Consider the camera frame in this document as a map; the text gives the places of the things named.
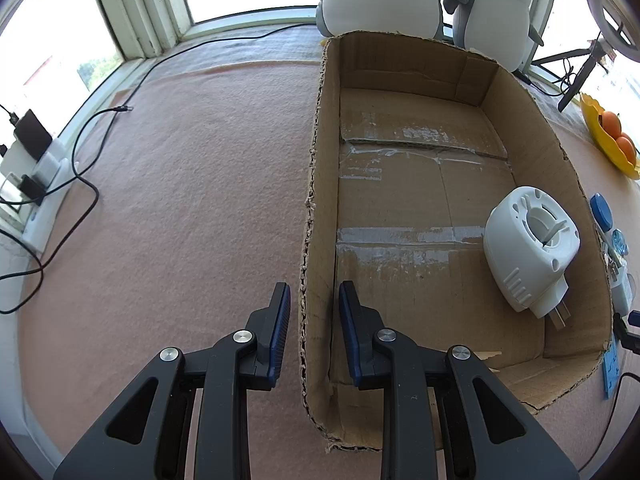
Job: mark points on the brown cardboard box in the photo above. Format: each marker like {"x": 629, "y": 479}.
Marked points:
{"x": 415, "y": 142}

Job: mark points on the blue clear small bottle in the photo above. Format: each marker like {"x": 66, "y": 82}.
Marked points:
{"x": 619, "y": 242}

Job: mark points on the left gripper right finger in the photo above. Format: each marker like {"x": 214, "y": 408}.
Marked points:
{"x": 366, "y": 340}

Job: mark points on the white AC adapter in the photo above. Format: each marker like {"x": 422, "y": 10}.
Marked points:
{"x": 623, "y": 290}

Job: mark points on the black charger plug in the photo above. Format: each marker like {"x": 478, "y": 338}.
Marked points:
{"x": 35, "y": 139}

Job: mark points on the orange fruit lower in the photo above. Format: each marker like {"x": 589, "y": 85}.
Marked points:
{"x": 627, "y": 148}

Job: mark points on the yellow fruit bowl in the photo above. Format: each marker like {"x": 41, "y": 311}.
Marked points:
{"x": 591, "y": 110}

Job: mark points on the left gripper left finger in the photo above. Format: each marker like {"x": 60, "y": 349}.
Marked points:
{"x": 261, "y": 368}

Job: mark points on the blue round lid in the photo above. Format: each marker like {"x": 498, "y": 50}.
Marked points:
{"x": 601, "y": 212}

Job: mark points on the black tripod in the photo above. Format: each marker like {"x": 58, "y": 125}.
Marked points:
{"x": 594, "y": 54}

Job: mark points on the orange fruit upper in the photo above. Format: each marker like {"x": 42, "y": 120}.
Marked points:
{"x": 610, "y": 123}

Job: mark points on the white power strip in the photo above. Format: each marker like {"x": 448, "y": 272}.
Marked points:
{"x": 35, "y": 190}

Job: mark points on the white ring light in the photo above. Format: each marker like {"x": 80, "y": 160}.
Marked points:
{"x": 620, "y": 30}

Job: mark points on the white round plug-in device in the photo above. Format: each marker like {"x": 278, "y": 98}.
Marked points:
{"x": 529, "y": 241}

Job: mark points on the small plush penguin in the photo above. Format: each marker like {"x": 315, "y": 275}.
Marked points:
{"x": 498, "y": 29}

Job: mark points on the orange fruit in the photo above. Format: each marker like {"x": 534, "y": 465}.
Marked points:
{"x": 627, "y": 148}
{"x": 610, "y": 123}

